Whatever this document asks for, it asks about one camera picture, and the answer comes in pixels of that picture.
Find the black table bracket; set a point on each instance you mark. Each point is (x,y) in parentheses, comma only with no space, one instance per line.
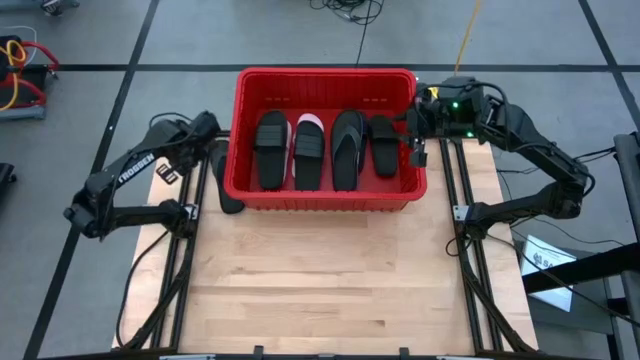
(258,351)
(404,352)

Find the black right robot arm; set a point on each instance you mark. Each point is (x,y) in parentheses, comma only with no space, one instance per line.
(540,150)

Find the black floor object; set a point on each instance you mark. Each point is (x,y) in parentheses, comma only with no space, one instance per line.
(5,172)

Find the white printed box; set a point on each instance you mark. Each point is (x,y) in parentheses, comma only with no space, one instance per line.
(547,260)

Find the black aluminium frame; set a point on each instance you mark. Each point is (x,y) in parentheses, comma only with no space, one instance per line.
(191,252)
(470,280)

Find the red frame cart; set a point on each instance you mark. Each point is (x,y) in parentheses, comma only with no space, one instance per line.
(30,95)

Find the black beam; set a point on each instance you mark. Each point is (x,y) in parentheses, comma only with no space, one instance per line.
(580,270)

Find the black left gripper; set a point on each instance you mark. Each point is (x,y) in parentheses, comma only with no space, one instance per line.
(195,135)

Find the black flip-flop sandal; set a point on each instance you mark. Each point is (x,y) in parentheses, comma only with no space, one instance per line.
(222,175)
(346,150)

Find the grey post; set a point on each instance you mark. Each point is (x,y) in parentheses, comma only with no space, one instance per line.
(627,200)

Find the yellow tag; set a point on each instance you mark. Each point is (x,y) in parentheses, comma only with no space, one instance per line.
(433,92)

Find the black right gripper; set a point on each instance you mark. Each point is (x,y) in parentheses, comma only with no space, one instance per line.
(430,117)

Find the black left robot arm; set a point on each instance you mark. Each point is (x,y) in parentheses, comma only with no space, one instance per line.
(125,175)

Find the red plastic bin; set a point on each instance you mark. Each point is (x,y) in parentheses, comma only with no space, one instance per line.
(320,90)

